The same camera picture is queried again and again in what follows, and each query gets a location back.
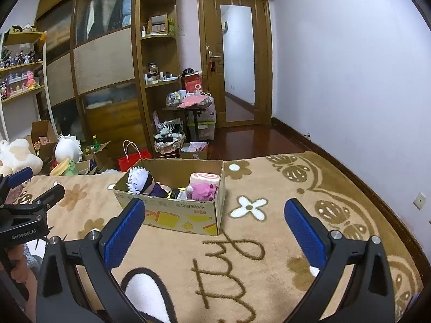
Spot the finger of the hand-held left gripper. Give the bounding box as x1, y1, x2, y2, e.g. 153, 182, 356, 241
0, 166, 33, 206
0, 184, 65, 216

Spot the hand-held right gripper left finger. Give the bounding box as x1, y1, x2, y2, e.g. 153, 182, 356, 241
35, 198, 149, 323

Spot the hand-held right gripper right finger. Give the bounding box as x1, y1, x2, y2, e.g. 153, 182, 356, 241
284, 198, 395, 323

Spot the white-haired plush doll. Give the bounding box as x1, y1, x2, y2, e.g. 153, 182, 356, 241
126, 168, 169, 198

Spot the pink plush toy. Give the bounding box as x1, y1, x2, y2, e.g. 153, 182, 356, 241
185, 182, 218, 202

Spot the pink and white plush cushion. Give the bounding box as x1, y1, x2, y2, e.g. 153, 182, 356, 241
188, 171, 221, 189

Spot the person's left forearm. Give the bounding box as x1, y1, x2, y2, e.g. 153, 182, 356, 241
20, 266, 40, 310

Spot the person's left hand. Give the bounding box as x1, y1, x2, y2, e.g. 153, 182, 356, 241
7, 242, 26, 273

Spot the cream plush toy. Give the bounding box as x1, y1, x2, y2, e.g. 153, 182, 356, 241
0, 139, 43, 177

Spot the green frog toy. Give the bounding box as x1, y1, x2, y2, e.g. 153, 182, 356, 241
50, 158, 79, 176

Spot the white round plush toy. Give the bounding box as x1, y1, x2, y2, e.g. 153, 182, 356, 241
55, 134, 82, 162

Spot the tall open cardboard box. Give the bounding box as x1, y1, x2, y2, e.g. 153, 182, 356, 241
22, 120, 58, 162

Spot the cardboard box with flaps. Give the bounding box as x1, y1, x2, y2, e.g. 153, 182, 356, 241
82, 141, 115, 172

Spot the red gift bag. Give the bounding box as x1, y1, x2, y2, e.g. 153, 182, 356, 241
117, 139, 153, 172

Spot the lace-trimmed basket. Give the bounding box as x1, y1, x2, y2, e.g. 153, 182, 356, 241
154, 134, 186, 157

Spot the small cardboard box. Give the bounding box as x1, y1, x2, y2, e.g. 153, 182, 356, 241
179, 141, 209, 160

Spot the striped plush toy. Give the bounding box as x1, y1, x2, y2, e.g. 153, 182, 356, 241
158, 121, 184, 137

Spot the small dark side table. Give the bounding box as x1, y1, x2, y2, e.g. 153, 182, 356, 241
162, 106, 207, 142

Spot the clear storage bin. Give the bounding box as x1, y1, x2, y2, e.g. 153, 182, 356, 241
189, 97, 217, 141

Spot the wooden wardrobe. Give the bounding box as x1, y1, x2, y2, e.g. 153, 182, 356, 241
35, 0, 149, 162

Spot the pink cloth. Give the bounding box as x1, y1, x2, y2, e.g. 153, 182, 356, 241
177, 94, 206, 109

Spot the red box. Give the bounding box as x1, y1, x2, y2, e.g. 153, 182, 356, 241
183, 74, 204, 95

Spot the wooden corner shelf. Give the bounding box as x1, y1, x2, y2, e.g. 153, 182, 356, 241
135, 0, 189, 155

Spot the wooden door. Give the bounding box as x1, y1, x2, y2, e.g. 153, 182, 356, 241
197, 0, 273, 128

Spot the wall shelf with figures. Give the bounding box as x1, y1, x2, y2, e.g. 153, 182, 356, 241
0, 30, 48, 105

